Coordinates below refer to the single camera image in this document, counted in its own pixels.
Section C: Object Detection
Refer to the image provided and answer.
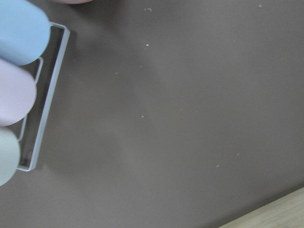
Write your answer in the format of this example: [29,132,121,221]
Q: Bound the pink cup on rack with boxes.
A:
[0,59,37,126]

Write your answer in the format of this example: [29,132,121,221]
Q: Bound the wooden cutting board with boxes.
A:
[218,187,304,228]

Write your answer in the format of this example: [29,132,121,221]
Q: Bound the cup rack pastel cups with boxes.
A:
[13,22,70,172]

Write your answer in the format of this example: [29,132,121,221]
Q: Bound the blue cup on rack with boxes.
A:
[0,0,50,66]

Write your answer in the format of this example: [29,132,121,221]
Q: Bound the pink ice bucket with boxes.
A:
[52,0,93,5]

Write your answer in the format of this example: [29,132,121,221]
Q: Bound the pale green cup on rack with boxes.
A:
[0,127,20,186]

